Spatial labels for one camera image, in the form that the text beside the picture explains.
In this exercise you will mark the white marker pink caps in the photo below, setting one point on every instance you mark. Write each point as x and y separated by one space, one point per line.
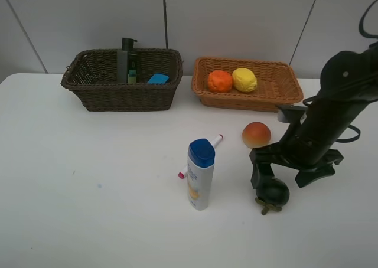
215 142

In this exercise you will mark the red-orange peach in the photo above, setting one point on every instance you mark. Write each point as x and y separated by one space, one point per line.
256 135

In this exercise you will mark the black felt whiteboard eraser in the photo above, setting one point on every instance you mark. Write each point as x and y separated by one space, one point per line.
158 78

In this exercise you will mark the dark green pump bottle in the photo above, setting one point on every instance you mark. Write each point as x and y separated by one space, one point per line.
127 61

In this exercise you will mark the dark brown wicker basket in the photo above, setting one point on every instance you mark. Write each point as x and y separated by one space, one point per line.
92 77

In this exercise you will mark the white blue-capped shampoo bottle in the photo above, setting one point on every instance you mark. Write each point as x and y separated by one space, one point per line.
200 162

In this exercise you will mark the yellow lemon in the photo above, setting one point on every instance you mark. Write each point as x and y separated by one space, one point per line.
244 80

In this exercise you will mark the orange wicker basket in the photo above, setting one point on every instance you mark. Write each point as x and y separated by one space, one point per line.
277 84

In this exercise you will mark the dark mangosteen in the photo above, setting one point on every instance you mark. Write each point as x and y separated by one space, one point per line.
272 194

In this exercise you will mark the orange tangerine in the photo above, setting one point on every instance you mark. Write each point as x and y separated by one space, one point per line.
219 81

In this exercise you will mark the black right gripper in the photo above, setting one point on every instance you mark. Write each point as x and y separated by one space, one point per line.
306 144

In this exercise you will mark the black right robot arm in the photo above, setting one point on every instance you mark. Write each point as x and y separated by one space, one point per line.
348 86

